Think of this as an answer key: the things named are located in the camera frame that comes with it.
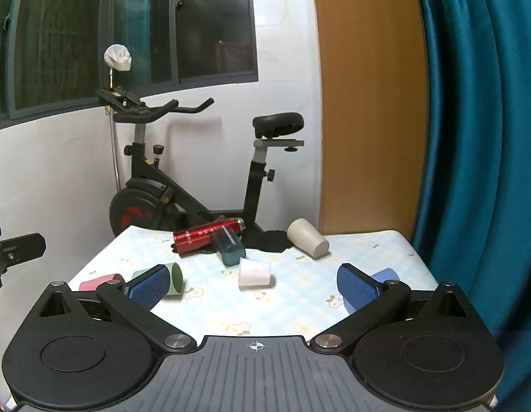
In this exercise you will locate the teal transparent cup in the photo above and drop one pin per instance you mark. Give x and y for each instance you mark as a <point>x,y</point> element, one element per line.
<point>229,246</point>

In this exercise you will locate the pink cup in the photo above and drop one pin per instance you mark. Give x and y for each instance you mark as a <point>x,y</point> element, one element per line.
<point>93,283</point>

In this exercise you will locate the beige cup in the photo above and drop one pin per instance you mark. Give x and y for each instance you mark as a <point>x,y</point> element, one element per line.
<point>306,237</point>

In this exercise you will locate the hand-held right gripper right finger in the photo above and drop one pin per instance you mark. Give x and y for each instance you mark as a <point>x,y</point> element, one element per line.
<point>360,289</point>

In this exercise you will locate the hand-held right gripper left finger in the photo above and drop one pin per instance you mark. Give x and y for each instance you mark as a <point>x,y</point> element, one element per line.
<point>146,288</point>

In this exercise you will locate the white crumpled cloth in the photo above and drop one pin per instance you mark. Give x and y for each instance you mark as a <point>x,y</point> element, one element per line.
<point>118,57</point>

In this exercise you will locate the black cloth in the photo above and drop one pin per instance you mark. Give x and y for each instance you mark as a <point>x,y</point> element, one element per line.
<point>269,242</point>

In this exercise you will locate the blue cup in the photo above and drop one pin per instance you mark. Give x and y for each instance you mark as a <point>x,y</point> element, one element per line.
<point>385,275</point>

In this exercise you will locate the teal curtain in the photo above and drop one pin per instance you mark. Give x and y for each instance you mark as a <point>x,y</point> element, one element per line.
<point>480,137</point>

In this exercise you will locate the black exercise bike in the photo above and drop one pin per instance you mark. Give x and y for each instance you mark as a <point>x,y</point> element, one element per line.
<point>141,174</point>

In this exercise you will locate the red metal thermos bottle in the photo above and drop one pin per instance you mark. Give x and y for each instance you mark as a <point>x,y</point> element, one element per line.
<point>197,236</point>

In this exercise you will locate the green cup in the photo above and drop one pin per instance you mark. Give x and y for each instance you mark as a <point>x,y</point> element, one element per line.
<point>176,281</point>

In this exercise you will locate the white cup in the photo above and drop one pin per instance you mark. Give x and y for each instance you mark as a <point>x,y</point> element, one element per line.
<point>253,274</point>

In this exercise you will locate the dark framed window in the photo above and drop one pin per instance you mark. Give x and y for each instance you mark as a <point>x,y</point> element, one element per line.
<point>119,30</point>

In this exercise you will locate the wooden wardrobe panel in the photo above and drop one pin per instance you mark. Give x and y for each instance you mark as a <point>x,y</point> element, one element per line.
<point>368,116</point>

